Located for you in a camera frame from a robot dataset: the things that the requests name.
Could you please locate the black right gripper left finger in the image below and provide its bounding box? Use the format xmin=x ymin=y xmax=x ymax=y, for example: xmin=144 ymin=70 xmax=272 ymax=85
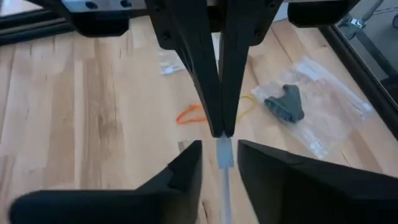
xmin=9 ymin=140 xmax=203 ymax=224

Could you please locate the black perforated metal box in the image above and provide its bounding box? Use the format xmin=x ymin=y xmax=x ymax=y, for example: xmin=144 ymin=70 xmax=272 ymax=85
xmin=379 ymin=76 xmax=398 ymax=108

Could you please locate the orange rubber band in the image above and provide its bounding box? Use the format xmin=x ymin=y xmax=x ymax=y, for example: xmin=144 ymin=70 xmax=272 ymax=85
xmin=175 ymin=104 xmax=208 ymax=125

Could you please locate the yellow rubber band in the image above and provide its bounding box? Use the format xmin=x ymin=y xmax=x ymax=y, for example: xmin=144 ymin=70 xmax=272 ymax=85
xmin=235 ymin=95 xmax=257 ymax=123

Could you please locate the clear plastic zip bag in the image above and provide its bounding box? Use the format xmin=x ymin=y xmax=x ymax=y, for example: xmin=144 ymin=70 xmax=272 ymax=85
xmin=216 ymin=133 xmax=234 ymax=224
xmin=157 ymin=48 xmax=187 ymax=75
xmin=251 ymin=55 xmax=374 ymax=159

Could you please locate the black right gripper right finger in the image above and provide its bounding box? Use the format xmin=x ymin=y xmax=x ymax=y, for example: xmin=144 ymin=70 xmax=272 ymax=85
xmin=238 ymin=139 xmax=398 ymax=224

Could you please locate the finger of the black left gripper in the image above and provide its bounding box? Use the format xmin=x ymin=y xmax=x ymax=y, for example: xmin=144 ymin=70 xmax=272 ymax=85
xmin=145 ymin=0 xmax=223 ymax=137
xmin=219 ymin=0 xmax=282 ymax=137

